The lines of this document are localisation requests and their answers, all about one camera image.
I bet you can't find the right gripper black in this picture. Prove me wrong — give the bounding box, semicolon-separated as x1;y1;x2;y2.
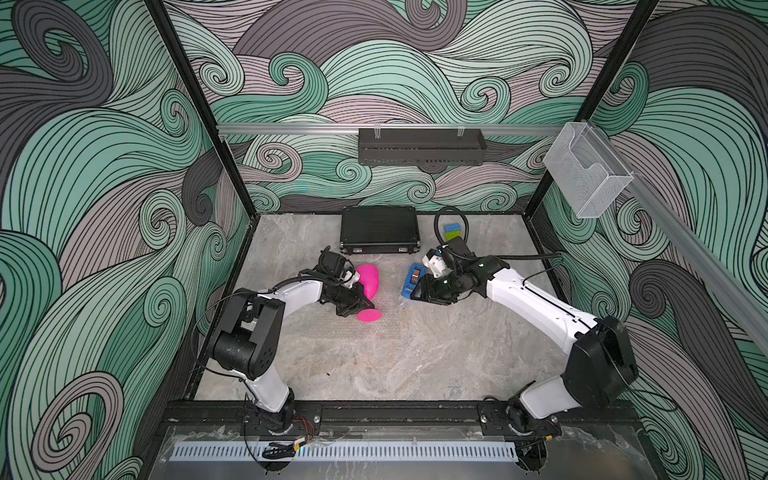
408;270;463;303

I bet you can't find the blue tape dispenser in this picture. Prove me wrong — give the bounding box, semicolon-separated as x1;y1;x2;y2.
401;263;426;299

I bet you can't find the pink plastic wine glass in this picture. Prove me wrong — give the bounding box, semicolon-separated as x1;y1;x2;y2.
357;264;382;323

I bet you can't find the clear bubble wrap sheet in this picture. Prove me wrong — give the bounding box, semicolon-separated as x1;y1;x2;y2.
291;270;417;348

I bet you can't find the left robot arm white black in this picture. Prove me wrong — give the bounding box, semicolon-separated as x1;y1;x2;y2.
207;269;381;431

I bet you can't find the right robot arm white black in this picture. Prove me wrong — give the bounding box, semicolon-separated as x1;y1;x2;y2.
410;255;639;431

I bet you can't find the blue green sponge block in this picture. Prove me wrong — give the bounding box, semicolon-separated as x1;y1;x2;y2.
443;223;463;242

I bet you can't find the black hard case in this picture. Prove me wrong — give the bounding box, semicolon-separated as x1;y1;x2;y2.
339;206;421;255

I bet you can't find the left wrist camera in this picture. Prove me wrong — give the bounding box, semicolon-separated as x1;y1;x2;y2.
340;269;359;284

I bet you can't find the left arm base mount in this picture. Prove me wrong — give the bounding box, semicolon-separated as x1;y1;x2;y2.
243;400;321;438

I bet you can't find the black wall shelf tray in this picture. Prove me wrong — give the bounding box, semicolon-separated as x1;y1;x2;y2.
358;129;488;171

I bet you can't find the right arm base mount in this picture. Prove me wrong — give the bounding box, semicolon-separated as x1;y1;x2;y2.
477;399;562;438

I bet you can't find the white slotted cable duct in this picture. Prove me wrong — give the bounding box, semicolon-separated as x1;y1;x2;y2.
169;441;518;463

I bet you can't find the clear acrylic wall box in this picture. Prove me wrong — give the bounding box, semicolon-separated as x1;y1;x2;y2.
544;121;634;219

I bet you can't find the aluminium rail back wall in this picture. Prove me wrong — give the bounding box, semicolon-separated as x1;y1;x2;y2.
216;122;563;137

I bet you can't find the aluminium rail wall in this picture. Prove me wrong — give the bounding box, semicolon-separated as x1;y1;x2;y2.
216;122;563;137
595;127;767;352

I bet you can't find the aluminium rail right wall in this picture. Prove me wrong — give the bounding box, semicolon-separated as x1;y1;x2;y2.
595;127;767;352

